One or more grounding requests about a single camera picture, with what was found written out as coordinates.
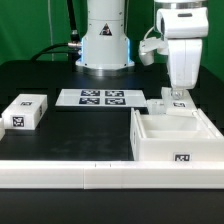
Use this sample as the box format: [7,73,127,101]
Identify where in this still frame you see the black cable bundle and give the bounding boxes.
[30,0,83,62]

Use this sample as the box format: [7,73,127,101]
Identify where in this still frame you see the white cabinet door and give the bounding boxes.
[147,99,165,115]
[161,87,197,116]

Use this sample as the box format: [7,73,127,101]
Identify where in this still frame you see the white left fence stub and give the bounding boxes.
[0,118,5,141]

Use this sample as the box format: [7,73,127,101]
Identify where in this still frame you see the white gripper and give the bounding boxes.
[167,39,202,100]

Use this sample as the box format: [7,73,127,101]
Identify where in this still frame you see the white cabinet top block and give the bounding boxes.
[2,94,48,130]

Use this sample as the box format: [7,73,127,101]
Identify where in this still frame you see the white front fence rail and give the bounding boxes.
[0,161,224,189]

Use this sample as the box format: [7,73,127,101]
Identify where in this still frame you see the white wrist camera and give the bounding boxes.
[138,37,167,66]

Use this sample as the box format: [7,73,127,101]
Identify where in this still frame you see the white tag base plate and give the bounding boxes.
[56,89,146,107]

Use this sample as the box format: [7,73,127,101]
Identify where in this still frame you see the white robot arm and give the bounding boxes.
[76,0,209,99]

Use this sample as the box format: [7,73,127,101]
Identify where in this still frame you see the white cabinet body box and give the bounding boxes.
[130,109,224,162]

